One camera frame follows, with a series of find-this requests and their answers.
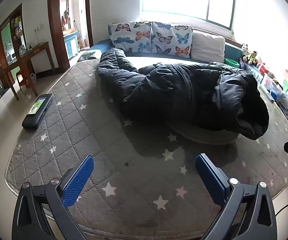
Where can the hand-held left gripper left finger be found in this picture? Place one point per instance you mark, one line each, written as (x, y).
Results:
(80, 177)

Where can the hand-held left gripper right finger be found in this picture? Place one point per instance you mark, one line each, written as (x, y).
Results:
(210, 177)

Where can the black puffer jacket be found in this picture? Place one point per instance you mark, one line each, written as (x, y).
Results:
(184, 92)

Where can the grey star quilted mattress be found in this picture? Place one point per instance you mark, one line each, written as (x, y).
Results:
(96, 135)

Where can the clear plastic toy box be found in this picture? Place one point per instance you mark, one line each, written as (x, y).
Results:
(271, 86)

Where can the black case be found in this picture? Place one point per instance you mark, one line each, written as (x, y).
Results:
(37, 111)

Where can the red box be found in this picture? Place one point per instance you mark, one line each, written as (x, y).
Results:
(263, 68)

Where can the pink plush toy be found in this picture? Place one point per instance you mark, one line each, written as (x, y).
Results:
(259, 60)

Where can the yellow plush toy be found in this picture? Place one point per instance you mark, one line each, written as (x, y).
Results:
(250, 58)

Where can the green bowl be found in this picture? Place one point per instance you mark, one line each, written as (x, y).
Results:
(231, 62)

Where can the black and white cow plush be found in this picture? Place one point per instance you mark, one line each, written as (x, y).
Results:
(245, 48)

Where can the red stool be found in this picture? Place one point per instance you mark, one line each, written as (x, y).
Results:
(21, 78)

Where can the patterned floor mat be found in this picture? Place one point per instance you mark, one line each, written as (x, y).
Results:
(88, 55)

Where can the white pillow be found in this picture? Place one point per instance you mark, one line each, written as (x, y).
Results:
(207, 46)

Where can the blue cabinet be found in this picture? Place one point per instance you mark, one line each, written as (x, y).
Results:
(70, 43)

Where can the wooden table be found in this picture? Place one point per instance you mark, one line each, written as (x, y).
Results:
(37, 50)

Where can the butterfly print pillow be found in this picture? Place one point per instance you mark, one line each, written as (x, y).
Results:
(129, 36)
(171, 38)

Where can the wooden door frame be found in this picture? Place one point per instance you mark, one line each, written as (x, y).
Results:
(55, 25)

